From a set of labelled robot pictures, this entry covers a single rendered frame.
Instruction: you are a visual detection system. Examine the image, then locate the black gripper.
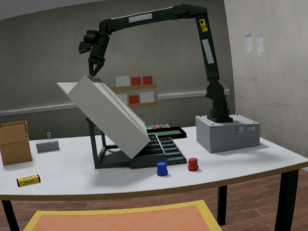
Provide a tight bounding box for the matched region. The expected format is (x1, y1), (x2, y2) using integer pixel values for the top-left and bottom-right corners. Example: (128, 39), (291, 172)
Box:
(88, 45), (107, 77)

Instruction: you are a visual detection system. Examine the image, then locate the blue plug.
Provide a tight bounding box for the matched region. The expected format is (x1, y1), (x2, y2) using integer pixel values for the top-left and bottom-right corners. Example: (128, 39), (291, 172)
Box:
(157, 162), (168, 176)

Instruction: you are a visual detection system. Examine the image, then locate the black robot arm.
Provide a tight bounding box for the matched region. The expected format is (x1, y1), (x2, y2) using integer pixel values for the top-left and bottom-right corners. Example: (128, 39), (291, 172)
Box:
(78, 4), (233, 123)

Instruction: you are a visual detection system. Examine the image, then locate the yellow pocket level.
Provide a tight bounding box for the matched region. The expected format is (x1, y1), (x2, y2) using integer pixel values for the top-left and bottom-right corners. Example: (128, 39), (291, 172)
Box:
(16, 175), (41, 186)

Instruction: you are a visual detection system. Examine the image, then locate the open brown cardboard box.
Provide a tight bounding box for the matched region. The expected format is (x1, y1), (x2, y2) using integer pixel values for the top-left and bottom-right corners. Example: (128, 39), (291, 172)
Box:
(0, 121), (32, 166)

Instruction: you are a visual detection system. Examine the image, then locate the green tray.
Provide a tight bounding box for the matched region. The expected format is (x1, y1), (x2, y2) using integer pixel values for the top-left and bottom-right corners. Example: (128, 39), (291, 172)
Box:
(147, 127), (187, 139)

